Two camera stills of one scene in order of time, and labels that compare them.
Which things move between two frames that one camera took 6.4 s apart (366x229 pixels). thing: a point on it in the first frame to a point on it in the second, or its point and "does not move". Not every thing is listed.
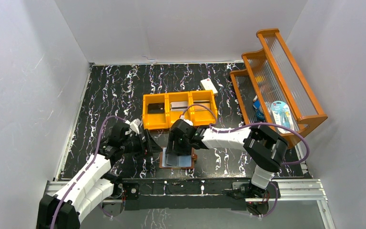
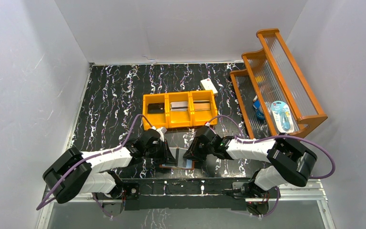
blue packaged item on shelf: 282,115 does not move
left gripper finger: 153,145 to 170,160
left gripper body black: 145,142 to 164,151
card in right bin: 205,103 does not move
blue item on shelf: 259,115 does not move
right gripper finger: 172,148 to 191,153
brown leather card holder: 184,162 does not move
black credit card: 156,108 does not move
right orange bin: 201,115 does not move
